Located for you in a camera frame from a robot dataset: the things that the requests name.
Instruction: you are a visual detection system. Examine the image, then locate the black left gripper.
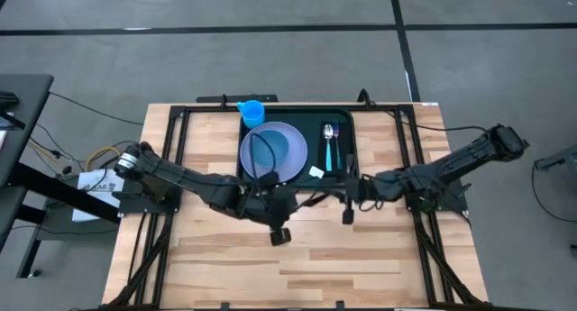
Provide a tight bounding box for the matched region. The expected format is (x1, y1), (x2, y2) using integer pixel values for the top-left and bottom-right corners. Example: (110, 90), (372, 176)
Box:
(245, 171), (298, 229)

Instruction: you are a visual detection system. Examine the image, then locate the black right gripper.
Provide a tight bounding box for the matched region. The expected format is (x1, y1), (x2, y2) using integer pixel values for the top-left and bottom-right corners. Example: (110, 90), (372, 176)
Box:
(344, 153), (380, 208)

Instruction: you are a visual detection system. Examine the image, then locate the iridescent fork with blue handle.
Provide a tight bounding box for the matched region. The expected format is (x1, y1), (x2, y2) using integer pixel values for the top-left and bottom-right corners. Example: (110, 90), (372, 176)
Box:
(332, 123), (343, 170)

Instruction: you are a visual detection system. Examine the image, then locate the spoon with teal handle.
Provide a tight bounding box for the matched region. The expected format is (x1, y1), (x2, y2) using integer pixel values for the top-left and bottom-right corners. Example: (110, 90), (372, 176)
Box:
(322, 123), (335, 173)

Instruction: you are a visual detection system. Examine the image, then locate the lilac round plate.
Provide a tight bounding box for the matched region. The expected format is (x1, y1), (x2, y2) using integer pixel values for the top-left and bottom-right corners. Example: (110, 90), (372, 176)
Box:
(239, 121), (309, 185)

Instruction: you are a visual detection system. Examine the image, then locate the blue bowl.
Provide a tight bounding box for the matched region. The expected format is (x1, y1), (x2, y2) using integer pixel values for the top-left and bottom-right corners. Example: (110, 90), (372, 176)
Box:
(249, 130), (290, 168)

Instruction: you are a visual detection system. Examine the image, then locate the blue plastic cup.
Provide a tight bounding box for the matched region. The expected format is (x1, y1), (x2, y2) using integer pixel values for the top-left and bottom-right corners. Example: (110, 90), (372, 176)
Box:
(236, 99), (266, 130)

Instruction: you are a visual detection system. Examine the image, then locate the dark green serving tray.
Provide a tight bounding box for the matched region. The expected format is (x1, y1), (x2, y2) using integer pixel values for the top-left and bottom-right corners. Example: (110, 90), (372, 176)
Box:
(236, 106), (360, 189)

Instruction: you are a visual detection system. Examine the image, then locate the long black power strip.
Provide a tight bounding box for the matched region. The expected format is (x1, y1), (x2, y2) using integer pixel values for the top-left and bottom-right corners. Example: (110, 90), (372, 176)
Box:
(196, 93), (279, 104)

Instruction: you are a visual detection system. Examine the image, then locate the white paper sheet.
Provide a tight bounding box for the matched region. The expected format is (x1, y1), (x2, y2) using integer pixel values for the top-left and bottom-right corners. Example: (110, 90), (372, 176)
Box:
(71, 169), (126, 224)

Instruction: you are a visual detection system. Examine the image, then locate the grey metal stand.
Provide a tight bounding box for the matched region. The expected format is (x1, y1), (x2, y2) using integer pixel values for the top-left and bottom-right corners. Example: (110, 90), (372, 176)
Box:
(534, 143), (577, 172)

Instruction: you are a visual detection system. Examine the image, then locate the black desk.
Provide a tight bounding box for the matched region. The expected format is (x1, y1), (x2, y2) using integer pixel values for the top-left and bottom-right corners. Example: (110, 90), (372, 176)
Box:
(0, 73), (122, 279)

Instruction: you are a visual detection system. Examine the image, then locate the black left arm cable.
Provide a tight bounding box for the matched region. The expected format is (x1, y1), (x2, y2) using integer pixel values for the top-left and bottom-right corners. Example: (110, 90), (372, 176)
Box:
(249, 133), (279, 179)

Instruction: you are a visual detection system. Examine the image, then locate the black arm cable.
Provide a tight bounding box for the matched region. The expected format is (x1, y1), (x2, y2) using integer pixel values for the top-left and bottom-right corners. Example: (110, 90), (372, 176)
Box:
(249, 133), (279, 179)
(398, 114), (492, 134)

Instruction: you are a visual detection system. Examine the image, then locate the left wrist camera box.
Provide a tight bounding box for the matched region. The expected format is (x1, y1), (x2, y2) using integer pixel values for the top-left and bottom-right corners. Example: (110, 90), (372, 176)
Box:
(269, 226), (293, 248)

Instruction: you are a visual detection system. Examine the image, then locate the black metal table frame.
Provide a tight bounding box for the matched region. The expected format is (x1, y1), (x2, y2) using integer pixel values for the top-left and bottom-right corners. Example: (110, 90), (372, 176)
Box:
(101, 101), (490, 311)

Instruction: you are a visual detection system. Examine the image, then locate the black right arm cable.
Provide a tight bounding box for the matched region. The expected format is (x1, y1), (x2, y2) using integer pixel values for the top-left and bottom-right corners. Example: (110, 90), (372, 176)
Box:
(398, 114), (492, 134)

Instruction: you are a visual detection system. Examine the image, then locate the yellow cable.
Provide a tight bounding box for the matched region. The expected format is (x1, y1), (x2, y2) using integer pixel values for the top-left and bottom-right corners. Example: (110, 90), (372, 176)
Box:
(84, 145), (122, 173)

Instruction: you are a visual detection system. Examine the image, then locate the thin black cable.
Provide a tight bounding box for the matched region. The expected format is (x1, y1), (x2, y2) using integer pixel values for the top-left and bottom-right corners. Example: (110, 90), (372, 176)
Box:
(47, 92), (145, 126)

